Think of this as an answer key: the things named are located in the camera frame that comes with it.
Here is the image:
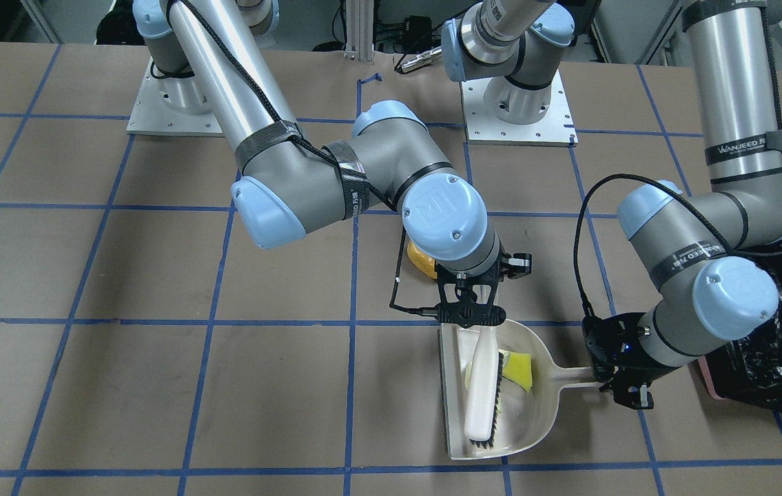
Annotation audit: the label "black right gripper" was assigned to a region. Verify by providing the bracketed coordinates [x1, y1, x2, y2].
[431, 252, 533, 329]

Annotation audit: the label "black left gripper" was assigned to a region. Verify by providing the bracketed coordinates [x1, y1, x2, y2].
[582, 313, 670, 409]

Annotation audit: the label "beige hand brush black bristles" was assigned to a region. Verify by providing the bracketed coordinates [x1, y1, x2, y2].
[463, 323, 503, 449]

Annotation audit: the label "yellow green sponge wedge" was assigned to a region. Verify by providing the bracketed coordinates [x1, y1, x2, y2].
[499, 349, 534, 393]

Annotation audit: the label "beige plastic dustpan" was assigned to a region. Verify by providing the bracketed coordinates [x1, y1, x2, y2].
[439, 320, 599, 461]

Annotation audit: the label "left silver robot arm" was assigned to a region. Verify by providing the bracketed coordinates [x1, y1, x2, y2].
[581, 1, 782, 409]

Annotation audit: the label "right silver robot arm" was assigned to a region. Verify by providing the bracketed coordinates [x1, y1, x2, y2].
[133, 1, 532, 329]

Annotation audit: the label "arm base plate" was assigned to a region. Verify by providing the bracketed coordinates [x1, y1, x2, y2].
[127, 59, 223, 137]
[460, 72, 579, 147]

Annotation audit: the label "aluminium frame post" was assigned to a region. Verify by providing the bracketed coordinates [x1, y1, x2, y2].
[344, 0, 375, 65]

